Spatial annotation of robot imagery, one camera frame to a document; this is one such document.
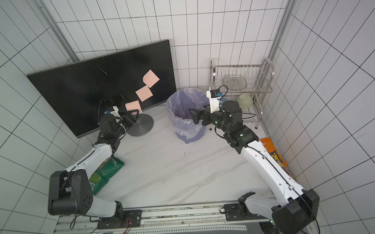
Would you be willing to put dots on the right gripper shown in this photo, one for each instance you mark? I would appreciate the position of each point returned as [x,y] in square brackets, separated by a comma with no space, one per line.
[201,116]

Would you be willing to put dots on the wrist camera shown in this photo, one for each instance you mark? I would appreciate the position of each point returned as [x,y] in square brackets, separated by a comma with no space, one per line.
[112,113]
[214,97]

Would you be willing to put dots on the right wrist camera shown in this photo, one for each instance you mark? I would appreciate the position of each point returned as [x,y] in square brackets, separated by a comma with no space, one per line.
[214,97]

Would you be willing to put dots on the purple trash bin with liner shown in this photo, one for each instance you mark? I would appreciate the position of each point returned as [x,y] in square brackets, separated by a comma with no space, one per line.
[176,108]

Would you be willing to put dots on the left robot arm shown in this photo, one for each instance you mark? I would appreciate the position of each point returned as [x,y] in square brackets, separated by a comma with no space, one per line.
[70,192]

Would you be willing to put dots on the pink note bottom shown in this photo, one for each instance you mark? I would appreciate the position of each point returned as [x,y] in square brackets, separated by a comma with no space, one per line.
[132,106]

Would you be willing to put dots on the aluminium mounting rail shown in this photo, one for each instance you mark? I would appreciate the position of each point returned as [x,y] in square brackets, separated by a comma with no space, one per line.
[209,218]

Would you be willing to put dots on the black flat monitor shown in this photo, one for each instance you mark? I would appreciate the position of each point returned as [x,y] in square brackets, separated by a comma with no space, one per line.
[80,92]

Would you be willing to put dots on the orange candy bag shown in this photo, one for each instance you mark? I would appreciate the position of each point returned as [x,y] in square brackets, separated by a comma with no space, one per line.
[272,150]

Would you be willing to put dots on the round grey monitor base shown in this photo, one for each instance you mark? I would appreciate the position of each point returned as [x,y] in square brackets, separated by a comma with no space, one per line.
[142,126]

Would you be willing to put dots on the pink note middle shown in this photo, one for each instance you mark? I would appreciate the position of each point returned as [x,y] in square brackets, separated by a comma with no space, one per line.
[144,93]

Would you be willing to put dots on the blue bowl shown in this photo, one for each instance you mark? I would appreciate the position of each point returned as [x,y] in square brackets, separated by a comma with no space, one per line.
[223,100]

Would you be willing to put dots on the steel dish rack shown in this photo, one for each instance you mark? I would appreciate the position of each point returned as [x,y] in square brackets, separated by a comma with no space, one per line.
[259,78]

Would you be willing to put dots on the clear glass plate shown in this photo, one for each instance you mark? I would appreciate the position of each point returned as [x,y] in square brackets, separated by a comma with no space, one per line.
[234,82]

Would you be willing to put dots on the pink note top right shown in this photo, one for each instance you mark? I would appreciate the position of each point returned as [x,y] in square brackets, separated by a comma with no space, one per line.
[150,79]

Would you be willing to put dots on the pink note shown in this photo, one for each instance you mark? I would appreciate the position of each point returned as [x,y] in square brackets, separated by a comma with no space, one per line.
[132,106]
[144,93]
[150,79]

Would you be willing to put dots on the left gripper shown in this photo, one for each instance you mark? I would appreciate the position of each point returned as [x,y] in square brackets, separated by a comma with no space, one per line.
[132,119]

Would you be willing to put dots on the green snack bag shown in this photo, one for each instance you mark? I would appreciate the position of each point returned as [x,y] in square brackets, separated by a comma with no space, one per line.
[104,173]

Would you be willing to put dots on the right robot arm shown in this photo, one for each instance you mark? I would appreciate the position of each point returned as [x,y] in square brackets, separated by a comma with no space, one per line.
[293,208]

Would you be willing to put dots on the green bowl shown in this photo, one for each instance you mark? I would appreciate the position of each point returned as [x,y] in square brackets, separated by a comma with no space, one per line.
[245,101]

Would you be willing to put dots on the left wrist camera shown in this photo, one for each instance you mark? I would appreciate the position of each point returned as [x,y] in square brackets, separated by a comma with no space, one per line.
[112,113]

